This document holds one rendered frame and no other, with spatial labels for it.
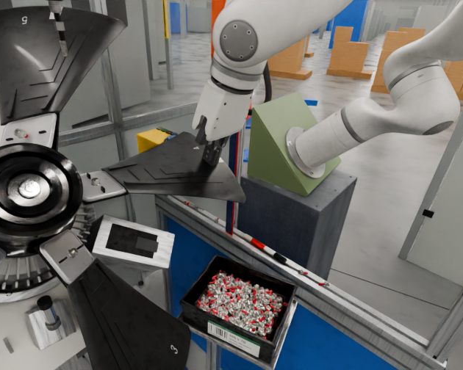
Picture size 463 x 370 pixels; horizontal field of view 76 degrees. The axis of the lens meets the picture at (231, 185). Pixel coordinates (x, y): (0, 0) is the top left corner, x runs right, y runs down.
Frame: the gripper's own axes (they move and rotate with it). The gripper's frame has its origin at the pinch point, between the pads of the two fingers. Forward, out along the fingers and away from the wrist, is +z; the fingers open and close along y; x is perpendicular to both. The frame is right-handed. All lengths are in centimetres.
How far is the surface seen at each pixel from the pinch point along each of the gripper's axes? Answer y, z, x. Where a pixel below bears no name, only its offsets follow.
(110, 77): -21, 21, -72
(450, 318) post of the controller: -12, 5, 51
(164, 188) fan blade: 14.0, 0.3, 2.9
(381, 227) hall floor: -185, 107, 45
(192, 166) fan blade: 4.8, 1.4, 0.0
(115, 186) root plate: 20.1, 0.8, -1.8
